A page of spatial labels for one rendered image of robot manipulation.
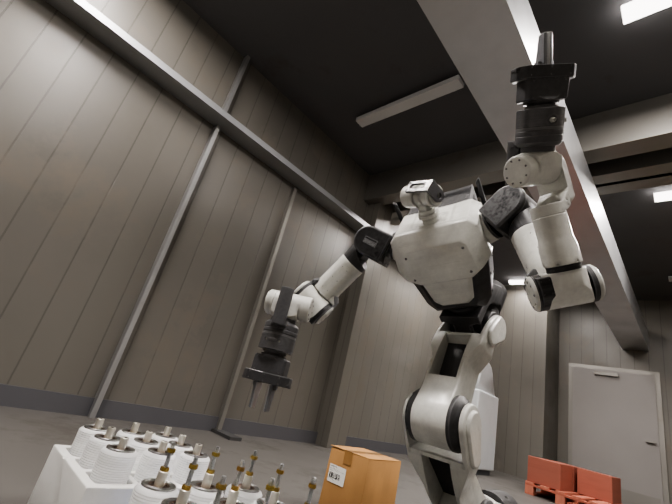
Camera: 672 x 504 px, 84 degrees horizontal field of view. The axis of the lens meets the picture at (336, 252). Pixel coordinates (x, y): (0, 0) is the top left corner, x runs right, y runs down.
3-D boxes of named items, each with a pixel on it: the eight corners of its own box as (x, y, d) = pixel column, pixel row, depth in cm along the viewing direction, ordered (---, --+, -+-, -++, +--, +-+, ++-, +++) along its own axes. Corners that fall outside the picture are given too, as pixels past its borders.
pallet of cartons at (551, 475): (553, 493, 516) (553, 460, 531) (623, 516, 462) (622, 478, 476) (523, 492, 441) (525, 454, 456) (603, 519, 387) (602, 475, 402)
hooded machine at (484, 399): (450, 462, 585) (461, 362, 640) (494, 476, 539) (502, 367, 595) (425, 459, 533) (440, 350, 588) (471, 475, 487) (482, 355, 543)
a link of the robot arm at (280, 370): (235, 375, 88) (250, 326, 93) (250, 378, 97) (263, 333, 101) (284, 388, 85) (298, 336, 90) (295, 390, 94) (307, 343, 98)
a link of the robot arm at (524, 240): (535, 327, 83) (502, 252, 98) (598, 316, 81) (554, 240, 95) (539, 300, 75) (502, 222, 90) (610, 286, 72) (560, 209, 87)
